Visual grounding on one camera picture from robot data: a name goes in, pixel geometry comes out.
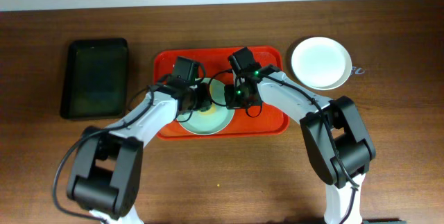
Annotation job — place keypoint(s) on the white plate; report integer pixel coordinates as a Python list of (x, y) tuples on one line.
[(321, 61)]

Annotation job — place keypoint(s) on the light blue plate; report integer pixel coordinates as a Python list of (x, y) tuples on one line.
[(334, 85)]

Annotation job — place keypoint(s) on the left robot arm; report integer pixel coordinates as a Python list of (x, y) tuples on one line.
[(105, 176)]

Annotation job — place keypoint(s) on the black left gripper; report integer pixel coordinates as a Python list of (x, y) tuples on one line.
[(202, 98)]

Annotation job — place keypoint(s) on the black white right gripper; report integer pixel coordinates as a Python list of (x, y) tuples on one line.
[(229, 102)]

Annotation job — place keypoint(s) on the light green plate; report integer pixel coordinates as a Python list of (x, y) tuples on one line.
[(208, 124)]

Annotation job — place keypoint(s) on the black rectangular water tray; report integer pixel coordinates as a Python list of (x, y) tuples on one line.
[(96, 77)]

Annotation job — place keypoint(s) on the red plastic tray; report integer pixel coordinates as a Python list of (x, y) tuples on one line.
[(266, 120)]

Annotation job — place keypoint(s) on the yellow green sponge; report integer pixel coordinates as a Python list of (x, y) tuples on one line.
[(210, 111)]

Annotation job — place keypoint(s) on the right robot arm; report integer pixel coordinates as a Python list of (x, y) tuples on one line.
[(338, 144)]

